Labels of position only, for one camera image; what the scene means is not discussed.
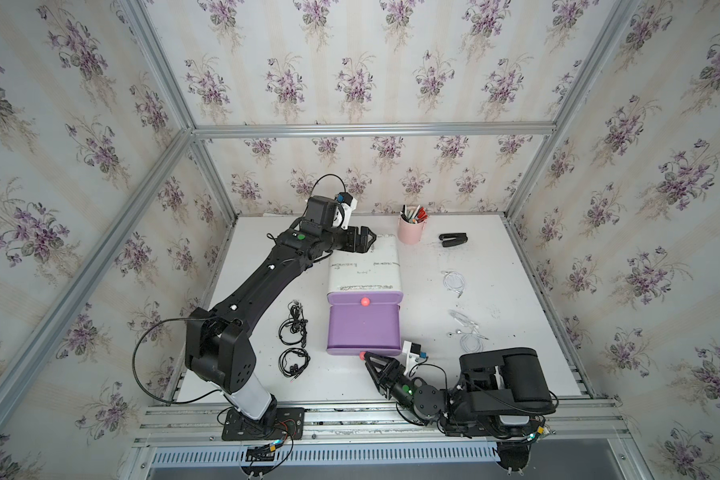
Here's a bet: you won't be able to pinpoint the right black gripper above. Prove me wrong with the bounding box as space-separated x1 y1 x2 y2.
363 355 432 432

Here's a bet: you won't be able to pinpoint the purple drawer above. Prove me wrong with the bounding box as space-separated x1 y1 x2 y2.
327 290 403 307
326 304 402 356

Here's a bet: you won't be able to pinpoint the purple top drawer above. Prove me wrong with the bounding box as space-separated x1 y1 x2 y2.
327 290 403 307

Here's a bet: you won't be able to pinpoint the white earphones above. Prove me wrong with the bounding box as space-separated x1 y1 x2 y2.
447 309 486 353
442 271 466 298

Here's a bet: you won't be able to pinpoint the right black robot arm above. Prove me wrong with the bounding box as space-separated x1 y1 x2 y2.
360 347 559 443

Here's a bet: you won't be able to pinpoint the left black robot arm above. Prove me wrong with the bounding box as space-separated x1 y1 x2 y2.
184 191 376 427

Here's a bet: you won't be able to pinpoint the white drawer cabinet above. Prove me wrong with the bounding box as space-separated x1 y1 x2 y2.
328 234 403 294

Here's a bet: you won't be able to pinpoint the black earphones lower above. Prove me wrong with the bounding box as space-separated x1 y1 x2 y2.
278 347 311 379

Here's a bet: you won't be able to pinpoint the black earphones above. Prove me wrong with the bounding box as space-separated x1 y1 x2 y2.
278 347 311 379
278 300 308 348

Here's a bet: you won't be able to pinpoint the black earphones upper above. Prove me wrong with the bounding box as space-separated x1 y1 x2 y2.
278 300 308 348

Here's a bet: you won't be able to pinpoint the pink pen holder cup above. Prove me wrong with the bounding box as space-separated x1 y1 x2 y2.
397 205 428 245

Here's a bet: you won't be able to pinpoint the black stapler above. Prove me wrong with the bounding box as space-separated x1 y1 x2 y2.
438 232 468 248

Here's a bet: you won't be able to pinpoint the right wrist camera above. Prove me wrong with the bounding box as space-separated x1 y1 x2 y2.
402 340 428 377

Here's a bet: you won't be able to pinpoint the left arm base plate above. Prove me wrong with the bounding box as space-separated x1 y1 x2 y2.
221 407 306 441

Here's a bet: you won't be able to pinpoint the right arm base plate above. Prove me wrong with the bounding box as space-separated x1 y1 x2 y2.
496 427 547 475

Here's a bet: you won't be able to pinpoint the aluminium mounting rail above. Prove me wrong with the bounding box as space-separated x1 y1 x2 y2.
133 398 631 447

